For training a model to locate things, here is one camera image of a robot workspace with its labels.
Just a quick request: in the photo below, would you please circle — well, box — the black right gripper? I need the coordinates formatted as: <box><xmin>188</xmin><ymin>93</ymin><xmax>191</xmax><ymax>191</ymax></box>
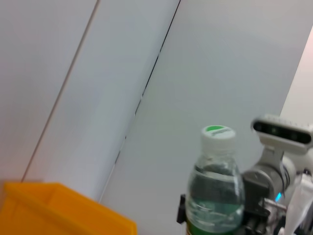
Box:
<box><xmin>177</xmin><ymin>179</ymin><xmax>272</xmax><ymax>235</ymax></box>

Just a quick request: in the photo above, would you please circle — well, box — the clear green-label water bottle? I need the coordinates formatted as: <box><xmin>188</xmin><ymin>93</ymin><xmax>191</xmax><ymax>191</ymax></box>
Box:
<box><xmin>184</xmin><ymin>125</ymin><xmax>246</xmax><ymax>235</ymax></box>

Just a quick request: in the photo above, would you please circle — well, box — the yellow plastic bin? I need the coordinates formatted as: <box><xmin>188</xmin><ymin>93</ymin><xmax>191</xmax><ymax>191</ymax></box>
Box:
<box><xmin>0</xmin><ymin>182</ymin><xmax>138</xmax><ymax>235</ymax></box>

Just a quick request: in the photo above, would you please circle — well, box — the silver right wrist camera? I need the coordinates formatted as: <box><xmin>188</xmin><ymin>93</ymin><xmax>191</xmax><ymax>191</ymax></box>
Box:
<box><xmin>251</xmin><ymin>113</ymin><xmax>313</xmax><ymax>169</ymax></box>

